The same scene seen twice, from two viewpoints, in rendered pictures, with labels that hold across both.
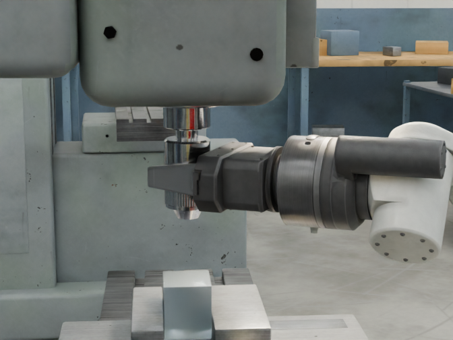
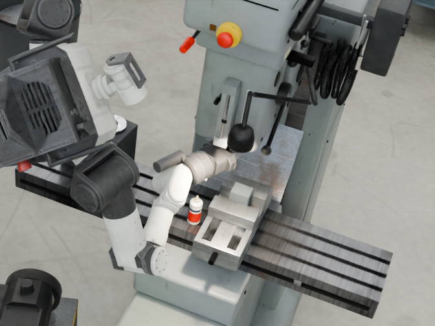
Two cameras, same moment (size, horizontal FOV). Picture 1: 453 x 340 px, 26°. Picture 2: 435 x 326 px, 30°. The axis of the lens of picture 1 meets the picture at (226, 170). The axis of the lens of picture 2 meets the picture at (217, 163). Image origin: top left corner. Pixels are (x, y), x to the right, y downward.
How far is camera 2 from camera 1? 2.71 m
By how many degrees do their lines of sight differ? 96
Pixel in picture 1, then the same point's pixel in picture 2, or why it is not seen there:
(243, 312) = (226, 206)
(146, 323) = (229, 183)
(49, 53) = not seen: hidden behind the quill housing
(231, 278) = (362, 288)
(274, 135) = not seen: outside the picture
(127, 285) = (368, 251)
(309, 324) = (235, 239)
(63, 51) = not seen: hidden behind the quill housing
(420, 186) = (162, 173)
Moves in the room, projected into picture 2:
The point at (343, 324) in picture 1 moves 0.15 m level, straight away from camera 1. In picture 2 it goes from (230, 248) to (274, 271)
